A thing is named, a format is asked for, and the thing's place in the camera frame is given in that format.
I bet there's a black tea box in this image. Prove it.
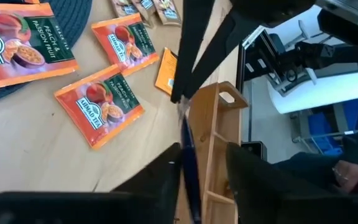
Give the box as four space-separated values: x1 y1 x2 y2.
177 95 202 224

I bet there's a round dark blue woven placemat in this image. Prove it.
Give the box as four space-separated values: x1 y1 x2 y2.
0 0 93 107

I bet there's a silver aluminium rail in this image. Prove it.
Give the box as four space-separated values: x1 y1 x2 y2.
242 26 265 49

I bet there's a grey metal rack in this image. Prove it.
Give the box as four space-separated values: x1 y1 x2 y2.
290 108 358 154

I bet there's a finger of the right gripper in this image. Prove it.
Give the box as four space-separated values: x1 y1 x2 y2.
183 7 260 100
170 0 216 104

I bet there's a plain orange tea packet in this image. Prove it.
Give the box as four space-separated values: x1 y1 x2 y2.
154 47 178 96

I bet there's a person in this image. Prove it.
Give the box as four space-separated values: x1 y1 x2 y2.
272 129 358 195

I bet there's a vanilla tea packet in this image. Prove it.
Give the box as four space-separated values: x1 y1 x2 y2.
109 0 140 19
131 0 157 28
152 0 183 27

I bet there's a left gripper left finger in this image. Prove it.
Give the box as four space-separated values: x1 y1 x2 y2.
112 142 183 224

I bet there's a person's hand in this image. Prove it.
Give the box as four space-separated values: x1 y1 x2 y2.
332 160 358 194

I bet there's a wooden tea organiser box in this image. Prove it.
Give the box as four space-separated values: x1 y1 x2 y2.
187 81 249 224

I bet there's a blue storage bin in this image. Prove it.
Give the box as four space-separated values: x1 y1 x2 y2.
342 98 358 131
306 111 343 156

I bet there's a black table-level camera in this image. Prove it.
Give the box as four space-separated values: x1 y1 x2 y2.
240 141 267 162

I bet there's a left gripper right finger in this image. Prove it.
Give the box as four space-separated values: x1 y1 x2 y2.
226 142 332 224

